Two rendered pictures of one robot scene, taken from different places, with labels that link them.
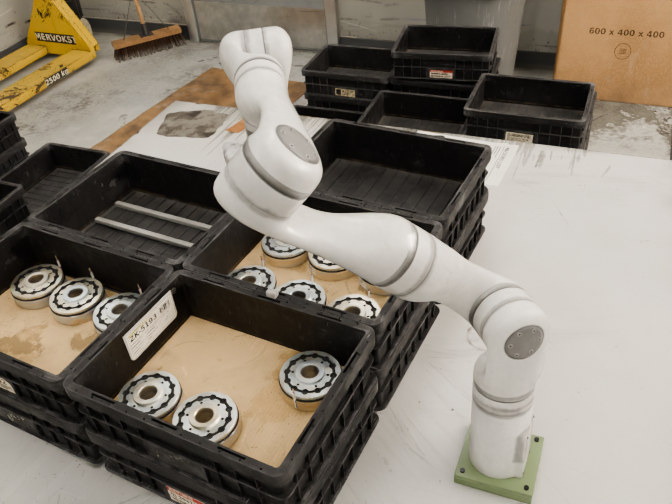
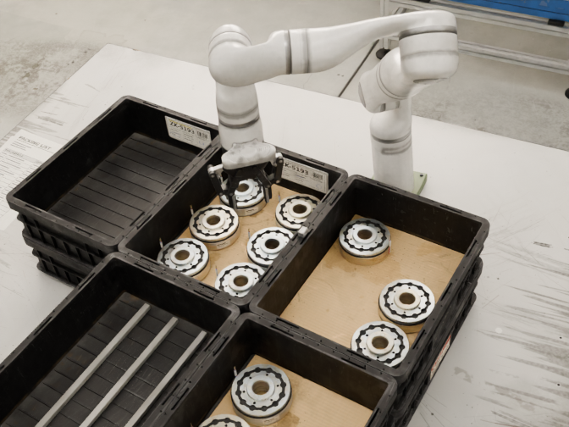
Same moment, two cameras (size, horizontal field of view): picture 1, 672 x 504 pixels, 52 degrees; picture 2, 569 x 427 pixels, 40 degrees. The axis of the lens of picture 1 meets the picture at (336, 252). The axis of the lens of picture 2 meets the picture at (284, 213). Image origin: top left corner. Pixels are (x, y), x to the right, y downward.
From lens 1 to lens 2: 1.44 m
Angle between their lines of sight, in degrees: 61
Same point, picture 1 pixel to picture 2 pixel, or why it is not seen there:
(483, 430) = (406, 163)
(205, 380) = (351, 318)
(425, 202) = (142, 169)
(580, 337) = (287, 135)
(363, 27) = not seen: outside the picture
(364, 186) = (94, 209)
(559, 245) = not seen: hidden behind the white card
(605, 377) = (327, 131)
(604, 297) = not seen: hidden behind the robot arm
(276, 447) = (423, 266)
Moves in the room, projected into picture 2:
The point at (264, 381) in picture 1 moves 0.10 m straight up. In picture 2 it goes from (356, 276) to (356, 241)
